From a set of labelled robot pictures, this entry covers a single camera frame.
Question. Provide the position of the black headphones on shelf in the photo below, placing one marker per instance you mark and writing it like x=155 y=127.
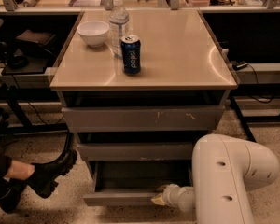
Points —
x=17 y=62

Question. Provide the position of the clear plastic water bottle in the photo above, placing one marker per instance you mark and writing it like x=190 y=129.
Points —
x=118 y=25

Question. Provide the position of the black boot lower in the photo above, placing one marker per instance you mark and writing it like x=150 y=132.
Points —
x=10 y=200

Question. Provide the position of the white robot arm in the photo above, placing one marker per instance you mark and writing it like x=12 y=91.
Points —
x=224 y=170

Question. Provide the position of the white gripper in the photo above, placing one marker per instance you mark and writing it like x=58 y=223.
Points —
x=171 y=194

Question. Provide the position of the black boot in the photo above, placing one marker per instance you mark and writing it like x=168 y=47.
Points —
x=43 y=179
x=10 y=200

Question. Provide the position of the black desk leg right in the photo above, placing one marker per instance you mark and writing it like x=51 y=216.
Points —
x=240 y=117

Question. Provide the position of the dark box on shelf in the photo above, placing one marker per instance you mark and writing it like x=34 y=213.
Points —
x=36 y=44

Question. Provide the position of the grey bottom drawer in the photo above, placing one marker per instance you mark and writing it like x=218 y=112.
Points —
x=116 y=183

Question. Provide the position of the grey top drawer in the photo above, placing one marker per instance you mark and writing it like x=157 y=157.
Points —
x=143 y=119

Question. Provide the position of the grey middle drawer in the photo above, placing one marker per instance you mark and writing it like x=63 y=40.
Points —
x=135 y=151

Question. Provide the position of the black adapter on shelf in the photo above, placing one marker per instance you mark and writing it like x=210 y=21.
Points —
x=239 y=65

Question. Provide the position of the grey drawer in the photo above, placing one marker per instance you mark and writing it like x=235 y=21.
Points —
x=135 y=151
x=116 y=183
x=143 y=119

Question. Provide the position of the black boot upper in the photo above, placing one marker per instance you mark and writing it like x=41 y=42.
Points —
x=43 y=179

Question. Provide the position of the grey three-drawer cabinet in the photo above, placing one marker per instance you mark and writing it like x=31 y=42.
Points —
x=180 y=66

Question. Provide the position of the white ceramic bowl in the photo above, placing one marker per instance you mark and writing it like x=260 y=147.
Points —
x=93 y=33

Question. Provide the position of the blue pepsi can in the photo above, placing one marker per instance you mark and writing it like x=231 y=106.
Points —
x=130 y=49

